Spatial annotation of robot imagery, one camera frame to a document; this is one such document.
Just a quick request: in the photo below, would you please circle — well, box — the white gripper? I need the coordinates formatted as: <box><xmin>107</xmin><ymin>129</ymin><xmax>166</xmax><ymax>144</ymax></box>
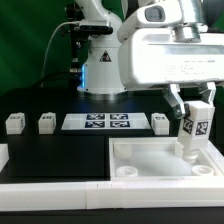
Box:
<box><xmin>118</xmin><ymin>28</ymin><xmax>224</xmax><ymax>119</ymax></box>

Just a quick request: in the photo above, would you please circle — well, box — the white square tabletop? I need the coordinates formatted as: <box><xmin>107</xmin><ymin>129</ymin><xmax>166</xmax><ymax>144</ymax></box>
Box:
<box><xmin>109</xmin><ymin>137</ymin><xmax>224</xmax><ymax>181</ymax></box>

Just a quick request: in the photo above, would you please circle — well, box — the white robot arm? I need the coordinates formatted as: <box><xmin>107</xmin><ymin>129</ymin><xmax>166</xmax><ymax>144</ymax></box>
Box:
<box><xmin>71</xmin><ymin>0</ymin><xmax>224</xmax><ymax>118</ymax></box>

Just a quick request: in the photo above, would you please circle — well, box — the white marker sheet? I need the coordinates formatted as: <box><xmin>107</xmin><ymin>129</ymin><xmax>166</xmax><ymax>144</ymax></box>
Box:
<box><xmin>62</xmin><ymin>113</ymin><xmax>150</xmax><ymax>130</ymax></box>

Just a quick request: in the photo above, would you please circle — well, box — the white front fence bar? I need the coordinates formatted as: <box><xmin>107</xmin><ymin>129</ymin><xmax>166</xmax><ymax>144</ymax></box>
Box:
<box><xmin>0</xmin><ymin>178</ymin><xmax>224</xmax><ymax>212</ymax></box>

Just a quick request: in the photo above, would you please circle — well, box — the white fence bar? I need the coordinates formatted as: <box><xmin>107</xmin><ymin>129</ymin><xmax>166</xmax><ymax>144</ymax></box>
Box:
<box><xmin>0</xmin><ymin>178</ymin><xmax>224</xmax><ymax>212</ymax></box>
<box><xmin>0</xmin><ymin>144</ymin><xmax>9</xmax><ymax>172</ymax></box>

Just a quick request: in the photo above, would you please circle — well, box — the white left fence bar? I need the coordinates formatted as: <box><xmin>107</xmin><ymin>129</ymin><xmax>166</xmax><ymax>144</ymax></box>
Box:
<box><xmin>0</xmin><ymin>144</ymin><xmax>9</xmax><ymax>172</ymax></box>

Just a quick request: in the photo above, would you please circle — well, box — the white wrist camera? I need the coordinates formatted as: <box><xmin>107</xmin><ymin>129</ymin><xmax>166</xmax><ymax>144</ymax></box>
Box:
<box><xmin>117</xmin><ymin>0</ymin><xmax>205</xmax><ymax>42</ymax></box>

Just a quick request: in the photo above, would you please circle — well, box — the black cable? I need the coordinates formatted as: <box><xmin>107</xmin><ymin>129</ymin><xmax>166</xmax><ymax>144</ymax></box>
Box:
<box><xmin>31</xmin><ymin>71</ymin><xmax>81</xmax><ymax>88</ymax></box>

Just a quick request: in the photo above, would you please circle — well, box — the white cable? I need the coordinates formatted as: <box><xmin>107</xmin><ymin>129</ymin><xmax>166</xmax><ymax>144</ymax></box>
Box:
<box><xmin>40</xmin><ymin>20</ymin><xmax>81</xmax><ymax>88</ymax></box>

